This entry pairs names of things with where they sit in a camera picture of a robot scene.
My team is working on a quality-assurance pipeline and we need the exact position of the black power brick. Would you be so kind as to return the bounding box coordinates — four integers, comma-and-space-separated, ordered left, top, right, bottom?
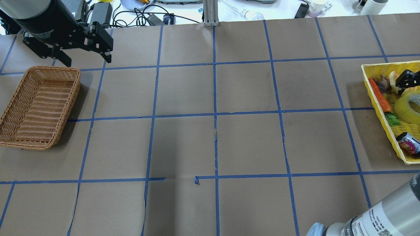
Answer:
89, 2, 113, 28

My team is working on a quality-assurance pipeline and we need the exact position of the aluminium frame post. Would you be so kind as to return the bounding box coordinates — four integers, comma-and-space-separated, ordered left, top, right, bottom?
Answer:
202, 0, 219, 27

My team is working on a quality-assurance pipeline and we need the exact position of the orange toy carrot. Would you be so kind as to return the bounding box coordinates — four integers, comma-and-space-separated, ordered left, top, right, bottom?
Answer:
368, 78, 401, 127

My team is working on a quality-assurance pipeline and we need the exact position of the small dark bottle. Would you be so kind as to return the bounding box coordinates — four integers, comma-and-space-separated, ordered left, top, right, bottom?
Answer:
396, 132, 420, 157

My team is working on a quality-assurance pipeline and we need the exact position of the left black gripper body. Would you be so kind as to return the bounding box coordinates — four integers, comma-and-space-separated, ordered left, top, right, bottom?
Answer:
11, 0, 90, 52

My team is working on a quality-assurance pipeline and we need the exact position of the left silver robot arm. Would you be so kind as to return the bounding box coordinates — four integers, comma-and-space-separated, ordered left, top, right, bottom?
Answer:
0, 0, 114, 67

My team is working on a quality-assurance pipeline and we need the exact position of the yellow tape roll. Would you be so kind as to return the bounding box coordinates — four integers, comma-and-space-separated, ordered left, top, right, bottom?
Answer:
394, 90, 420, 125

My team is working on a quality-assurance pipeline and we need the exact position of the blue plate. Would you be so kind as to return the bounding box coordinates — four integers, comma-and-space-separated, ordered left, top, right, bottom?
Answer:
120, 0, 155, 11

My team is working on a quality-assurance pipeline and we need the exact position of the brown wicker basket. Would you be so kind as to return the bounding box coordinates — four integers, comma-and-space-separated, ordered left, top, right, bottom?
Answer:
0, 66, 81, 150

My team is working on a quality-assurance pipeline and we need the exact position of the yellow plastic basket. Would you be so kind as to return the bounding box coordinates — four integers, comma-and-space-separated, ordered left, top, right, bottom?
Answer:
361, 60, 420, 165

